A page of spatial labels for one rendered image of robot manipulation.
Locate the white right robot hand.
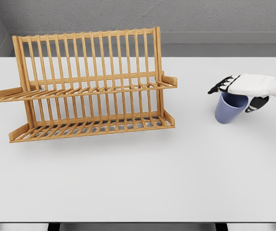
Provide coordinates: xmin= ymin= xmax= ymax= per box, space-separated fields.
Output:
xmin=207 ymin=74 xmax=273 ymax=114

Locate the blue plastic cup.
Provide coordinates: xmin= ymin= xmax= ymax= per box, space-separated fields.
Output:
xmin=214 ymin=92 xmax=250 ymax=125

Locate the wooden two-tier dish rack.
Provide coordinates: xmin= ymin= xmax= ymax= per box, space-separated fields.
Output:
xmin=0 ymin=26 xmax=178 ymax=144

